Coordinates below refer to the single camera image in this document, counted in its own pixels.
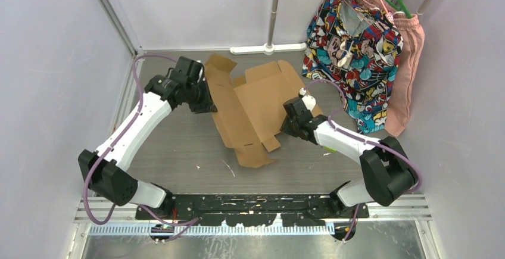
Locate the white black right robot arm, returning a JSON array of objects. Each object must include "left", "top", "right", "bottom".
[{"left": 280, "top": 95, "right": 422, "bottom": 218}]

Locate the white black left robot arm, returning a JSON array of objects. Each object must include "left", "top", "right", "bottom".
[{"left": 78, "top": 57, "right": 217, "bottom": 219}]

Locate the pink garment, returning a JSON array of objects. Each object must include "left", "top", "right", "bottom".
[{"left": 385, "top": 0, "right": 425, "bottom": 136}]

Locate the brown cardboard box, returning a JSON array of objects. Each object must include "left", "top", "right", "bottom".
[{"left": 204, "top": 54, "right": 305, "bottom": 168}]

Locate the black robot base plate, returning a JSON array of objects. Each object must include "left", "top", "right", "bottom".
[{"left": 135, "top": 194, "right": 369, "bottom": 241}]

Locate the small green block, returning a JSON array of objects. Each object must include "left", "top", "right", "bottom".
[{"left": 323, "top": 146, "right": 338, "bottom": 153}]

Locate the colourful cartoon print garment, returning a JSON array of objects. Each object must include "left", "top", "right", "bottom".
[{"left": 301, "top": 0, "right": 403, "bottom": 134}]

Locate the white rack stand with pole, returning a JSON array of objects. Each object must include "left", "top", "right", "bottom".
[{"left": 229, "top": 0, "right": 307, "bottom": 55}]

